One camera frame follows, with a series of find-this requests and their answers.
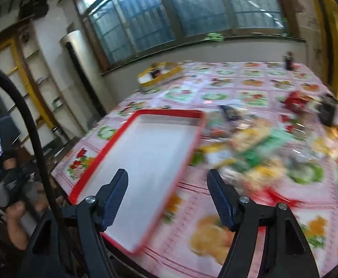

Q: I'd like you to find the person's left hand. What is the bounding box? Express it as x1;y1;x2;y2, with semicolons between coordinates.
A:
4;184;65;251

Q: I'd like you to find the yellow patterned cardboard box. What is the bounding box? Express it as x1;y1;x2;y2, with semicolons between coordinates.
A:
137;62;184;92

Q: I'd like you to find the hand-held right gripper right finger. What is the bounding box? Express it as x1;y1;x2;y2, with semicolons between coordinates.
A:
207;168;322;278

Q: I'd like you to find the pile of mixed snack packets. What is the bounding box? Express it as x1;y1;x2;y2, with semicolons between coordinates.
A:
192;90;338;200

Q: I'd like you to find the floral pink tablecloth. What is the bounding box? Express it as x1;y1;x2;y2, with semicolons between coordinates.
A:
50;61;338;278

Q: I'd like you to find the green object on windowsill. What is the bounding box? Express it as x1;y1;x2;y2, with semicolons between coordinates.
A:
205;32;224;42

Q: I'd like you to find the red tray with white inside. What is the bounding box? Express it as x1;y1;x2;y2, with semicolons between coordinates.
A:
67;108;207;256

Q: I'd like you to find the black bottle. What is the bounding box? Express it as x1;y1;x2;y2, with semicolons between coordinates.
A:
284;51;295;70

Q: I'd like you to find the wooden shelf unit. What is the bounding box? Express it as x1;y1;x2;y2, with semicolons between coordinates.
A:
0;20;71;151

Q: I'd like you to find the barred window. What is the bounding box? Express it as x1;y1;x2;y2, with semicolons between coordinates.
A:
73;0;291;70

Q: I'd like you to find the white standing air conditioner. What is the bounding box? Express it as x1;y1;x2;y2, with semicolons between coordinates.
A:
59;30;107;119

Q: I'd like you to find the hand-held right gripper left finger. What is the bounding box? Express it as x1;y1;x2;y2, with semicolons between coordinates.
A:
20;168;129;278

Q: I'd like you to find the black cable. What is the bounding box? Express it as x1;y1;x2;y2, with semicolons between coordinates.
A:
0;63;83;278

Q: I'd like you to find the black bag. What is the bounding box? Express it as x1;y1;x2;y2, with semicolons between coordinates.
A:
18;0;48;21

